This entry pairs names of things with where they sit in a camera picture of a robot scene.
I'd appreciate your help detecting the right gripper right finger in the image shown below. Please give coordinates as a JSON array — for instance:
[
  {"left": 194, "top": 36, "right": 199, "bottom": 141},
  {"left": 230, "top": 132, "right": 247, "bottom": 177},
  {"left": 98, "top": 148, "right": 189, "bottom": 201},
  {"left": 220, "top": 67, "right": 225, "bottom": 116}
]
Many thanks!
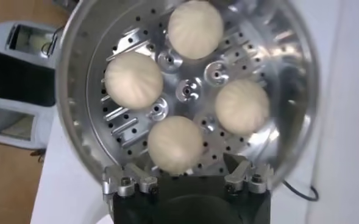
[{"left": 222, "top": 153, "right": 274, "bottom": 195}]

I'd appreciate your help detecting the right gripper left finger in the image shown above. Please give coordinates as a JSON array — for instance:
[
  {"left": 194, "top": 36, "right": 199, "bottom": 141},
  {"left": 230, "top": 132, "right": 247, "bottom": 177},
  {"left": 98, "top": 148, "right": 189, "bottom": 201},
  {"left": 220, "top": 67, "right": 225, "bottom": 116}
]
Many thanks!
[{"left": 101, "top": 163, "right": 159, "bottom": 197}]

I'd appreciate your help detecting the white steamed baozi bun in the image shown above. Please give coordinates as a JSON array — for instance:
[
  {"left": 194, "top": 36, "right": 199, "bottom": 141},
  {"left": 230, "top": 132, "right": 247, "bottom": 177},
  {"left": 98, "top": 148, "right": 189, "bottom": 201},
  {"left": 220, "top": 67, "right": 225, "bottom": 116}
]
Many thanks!
[
  {"left": 167, "top": 0, "right": 224, "bottom": 60},
  {"left": 214, "top": 79, "right": 271, "bottom": 137},
  {"left": 147, "top": 115, "right": 204, "bottom": 175},
  {"left": 104, "top": 51, "right": 164, "bottom": 110}
]

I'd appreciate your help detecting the stainless steel steamer basket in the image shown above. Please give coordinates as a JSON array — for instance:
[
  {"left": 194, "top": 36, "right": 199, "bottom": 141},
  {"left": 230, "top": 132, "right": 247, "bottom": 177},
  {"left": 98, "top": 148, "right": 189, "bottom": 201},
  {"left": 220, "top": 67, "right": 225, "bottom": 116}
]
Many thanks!
[{"left": 54, "top": 0, "right": 320, "bottom": 191}]

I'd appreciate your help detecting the white and black appliance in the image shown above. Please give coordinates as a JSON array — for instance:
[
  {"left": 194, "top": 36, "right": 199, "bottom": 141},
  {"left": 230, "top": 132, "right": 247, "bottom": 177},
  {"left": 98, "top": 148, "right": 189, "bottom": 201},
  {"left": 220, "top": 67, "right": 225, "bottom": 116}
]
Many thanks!
[{"left": 0, "top": 20, "right": 61, "bottom": 150}]

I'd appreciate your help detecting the black cooker power cable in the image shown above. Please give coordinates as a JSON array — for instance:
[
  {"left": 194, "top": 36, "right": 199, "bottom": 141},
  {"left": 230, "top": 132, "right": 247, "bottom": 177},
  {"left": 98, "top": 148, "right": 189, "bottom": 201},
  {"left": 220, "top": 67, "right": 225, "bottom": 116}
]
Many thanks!
[{"left": 281, "top": 179, "right": 319, "bottom": 202}]

